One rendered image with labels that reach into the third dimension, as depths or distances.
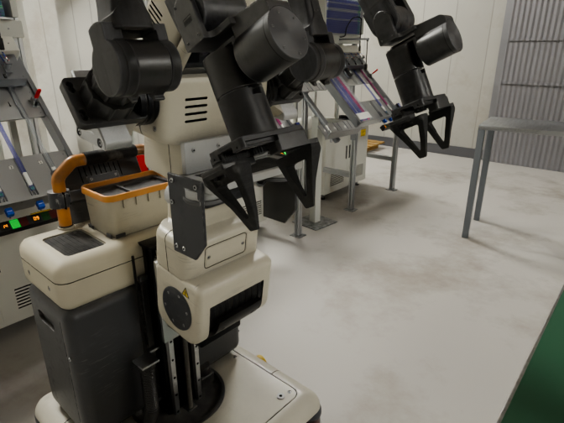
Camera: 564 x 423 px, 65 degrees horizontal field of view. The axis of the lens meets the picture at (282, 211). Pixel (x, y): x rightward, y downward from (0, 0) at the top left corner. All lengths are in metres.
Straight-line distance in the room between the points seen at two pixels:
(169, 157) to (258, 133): 0.46
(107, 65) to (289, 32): 0.29
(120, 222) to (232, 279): 0.35
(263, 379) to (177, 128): 0.91
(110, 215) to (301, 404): 0.77
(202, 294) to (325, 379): 1.08
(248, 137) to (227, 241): 0.52
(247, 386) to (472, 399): 0.92
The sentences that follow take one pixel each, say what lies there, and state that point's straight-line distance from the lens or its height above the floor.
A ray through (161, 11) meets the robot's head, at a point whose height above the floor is 1.32.
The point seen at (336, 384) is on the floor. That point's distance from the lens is 1.90.
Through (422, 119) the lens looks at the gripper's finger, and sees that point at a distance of 0.80.
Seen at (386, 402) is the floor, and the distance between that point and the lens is 1.86.
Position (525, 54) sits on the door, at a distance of 5.67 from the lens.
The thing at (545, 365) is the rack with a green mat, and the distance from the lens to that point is 0.56.
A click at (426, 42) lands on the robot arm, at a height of 1.27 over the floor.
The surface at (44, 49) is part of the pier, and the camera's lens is 5.17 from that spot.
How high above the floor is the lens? 1.26
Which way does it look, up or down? 20 degrees down
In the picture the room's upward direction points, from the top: straight up
